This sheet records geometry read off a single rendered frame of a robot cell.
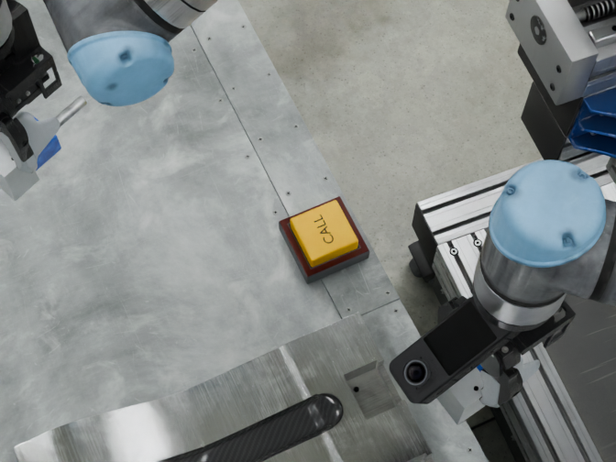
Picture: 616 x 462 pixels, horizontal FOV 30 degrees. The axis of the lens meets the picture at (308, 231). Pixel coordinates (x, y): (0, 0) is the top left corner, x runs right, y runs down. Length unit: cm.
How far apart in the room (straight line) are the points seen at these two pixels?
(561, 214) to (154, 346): 62
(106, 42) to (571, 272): 39
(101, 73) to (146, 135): 52
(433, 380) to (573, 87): 46
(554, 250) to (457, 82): 164
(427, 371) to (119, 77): 35
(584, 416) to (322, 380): 83
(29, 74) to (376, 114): 132
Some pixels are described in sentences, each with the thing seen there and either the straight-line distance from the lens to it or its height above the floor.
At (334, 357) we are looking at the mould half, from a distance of 120.
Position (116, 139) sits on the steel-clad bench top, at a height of 80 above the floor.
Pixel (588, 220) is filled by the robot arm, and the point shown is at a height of 130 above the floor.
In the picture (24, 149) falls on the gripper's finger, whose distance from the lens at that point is 119.
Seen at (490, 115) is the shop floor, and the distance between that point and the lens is 240.
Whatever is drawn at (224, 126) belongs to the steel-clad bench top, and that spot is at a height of 80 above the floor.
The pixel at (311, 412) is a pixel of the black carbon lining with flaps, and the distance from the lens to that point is 119.
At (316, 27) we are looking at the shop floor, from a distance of 249.
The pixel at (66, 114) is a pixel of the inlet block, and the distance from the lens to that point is 130.
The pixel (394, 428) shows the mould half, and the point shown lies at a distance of 118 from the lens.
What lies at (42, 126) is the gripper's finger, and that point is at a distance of 122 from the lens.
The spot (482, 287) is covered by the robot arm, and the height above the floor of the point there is 118.
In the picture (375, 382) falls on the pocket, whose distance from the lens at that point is 122.
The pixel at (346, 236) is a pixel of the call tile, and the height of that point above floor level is 84.
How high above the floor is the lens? 202
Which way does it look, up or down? 64 degrees down
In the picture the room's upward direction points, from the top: 1 degrees clockwise
